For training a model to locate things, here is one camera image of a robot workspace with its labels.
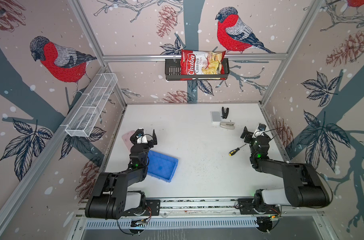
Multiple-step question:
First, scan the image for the yellow black handled screwdriver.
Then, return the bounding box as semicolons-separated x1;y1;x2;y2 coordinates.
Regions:
229;144;246;156

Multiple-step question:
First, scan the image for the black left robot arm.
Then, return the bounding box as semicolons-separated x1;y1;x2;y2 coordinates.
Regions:
85;129;158;220

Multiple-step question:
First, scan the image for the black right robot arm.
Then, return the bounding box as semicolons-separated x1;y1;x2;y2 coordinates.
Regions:
240;124;332;210

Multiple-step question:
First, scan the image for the blue plastic bin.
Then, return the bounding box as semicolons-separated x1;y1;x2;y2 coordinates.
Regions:
148;151;179;183

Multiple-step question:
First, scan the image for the pink plastic box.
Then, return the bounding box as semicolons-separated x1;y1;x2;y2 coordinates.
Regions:
122;131;136;152

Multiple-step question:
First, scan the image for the beige stapler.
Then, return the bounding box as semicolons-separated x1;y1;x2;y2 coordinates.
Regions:
220;122;235;130

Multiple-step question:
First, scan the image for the black stapler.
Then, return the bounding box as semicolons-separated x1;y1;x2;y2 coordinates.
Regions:
221;107;229;119

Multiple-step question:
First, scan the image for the red cassava chips bag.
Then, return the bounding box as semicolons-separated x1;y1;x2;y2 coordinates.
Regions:
181;50;226;74

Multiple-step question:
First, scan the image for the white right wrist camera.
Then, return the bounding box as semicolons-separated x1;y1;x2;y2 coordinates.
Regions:
252;129;264;138

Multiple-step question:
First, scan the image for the white wire mesh basket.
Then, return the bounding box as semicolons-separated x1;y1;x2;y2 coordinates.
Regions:
65;73;118;138

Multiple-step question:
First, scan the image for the black wall basket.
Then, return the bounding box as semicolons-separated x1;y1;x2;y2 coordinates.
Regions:
165;58;230;81

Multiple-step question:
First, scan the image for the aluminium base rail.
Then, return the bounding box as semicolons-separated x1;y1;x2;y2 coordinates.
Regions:
76;197;325;235

